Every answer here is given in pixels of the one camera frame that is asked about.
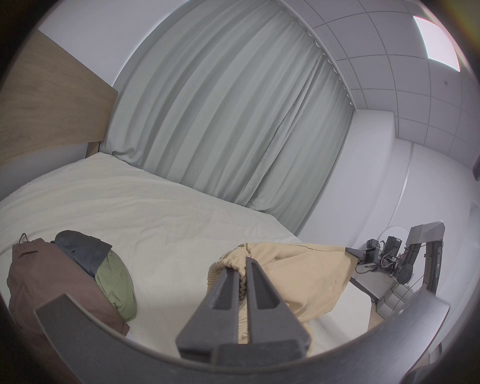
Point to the brown garment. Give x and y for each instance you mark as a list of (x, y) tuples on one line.
[(48, 285)]

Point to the ceiling light panel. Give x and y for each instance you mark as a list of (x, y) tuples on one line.
[(438, 41)]

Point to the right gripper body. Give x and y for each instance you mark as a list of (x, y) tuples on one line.
[(369, 260)]

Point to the black garment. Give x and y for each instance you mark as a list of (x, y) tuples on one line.
[(84, 249)]

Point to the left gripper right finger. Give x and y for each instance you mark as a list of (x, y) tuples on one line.
[(266, 315)]

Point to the green garment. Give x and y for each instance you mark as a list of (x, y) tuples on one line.
[(118, 285)]

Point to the pale grey-green curtain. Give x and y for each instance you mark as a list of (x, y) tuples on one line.
[(232, 112)]

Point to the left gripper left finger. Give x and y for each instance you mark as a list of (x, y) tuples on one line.
[(217, 315)]

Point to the bed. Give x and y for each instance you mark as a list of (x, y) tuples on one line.
[(150, 210)]

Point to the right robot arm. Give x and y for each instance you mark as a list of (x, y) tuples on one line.
[(423, 232)]

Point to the grey dressing table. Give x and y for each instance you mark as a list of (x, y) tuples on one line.
[(392, 302)]

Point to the beige shorts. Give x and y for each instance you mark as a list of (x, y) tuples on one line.
[(307, 277)]

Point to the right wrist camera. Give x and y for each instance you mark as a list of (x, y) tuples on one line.
[(371, 243)]

